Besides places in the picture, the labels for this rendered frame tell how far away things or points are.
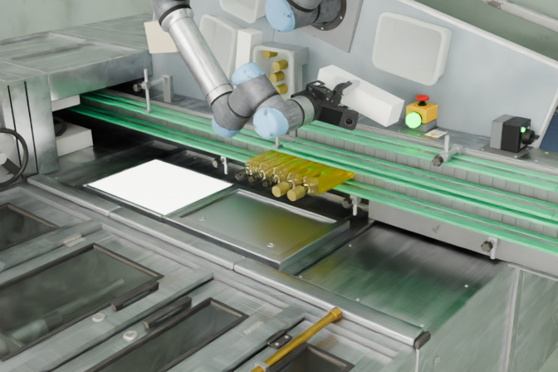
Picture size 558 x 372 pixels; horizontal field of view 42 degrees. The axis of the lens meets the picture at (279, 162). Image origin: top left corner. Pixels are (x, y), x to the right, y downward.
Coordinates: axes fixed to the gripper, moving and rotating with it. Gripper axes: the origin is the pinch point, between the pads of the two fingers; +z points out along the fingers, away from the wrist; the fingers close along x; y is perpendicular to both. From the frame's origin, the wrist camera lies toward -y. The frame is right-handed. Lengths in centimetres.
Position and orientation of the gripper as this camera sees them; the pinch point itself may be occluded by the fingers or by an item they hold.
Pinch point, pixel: (355, 95)
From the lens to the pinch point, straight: 194.8
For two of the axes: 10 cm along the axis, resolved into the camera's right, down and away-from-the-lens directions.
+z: 6.4, -2.9, 7.1
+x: -1.9, 8.4, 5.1
